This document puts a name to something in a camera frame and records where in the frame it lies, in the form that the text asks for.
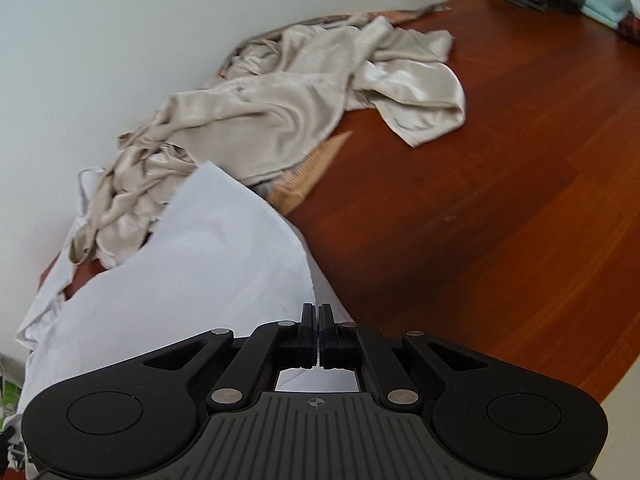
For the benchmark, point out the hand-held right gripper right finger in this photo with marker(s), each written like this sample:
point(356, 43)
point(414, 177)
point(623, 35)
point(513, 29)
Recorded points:
point(327, 332)

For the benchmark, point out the light teal folded cloth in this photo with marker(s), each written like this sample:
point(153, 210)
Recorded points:
point(605, 12)

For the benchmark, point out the dark red patterned cloth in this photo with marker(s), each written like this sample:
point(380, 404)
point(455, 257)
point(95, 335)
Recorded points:
point(631, 30)

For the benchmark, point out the beige satin garment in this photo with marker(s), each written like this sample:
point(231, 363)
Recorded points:
point(260, 120)

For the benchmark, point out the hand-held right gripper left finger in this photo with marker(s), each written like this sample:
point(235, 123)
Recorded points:
point(306, 332)

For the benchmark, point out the white shirt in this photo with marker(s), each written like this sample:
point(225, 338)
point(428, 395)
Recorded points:
point(200, 260)

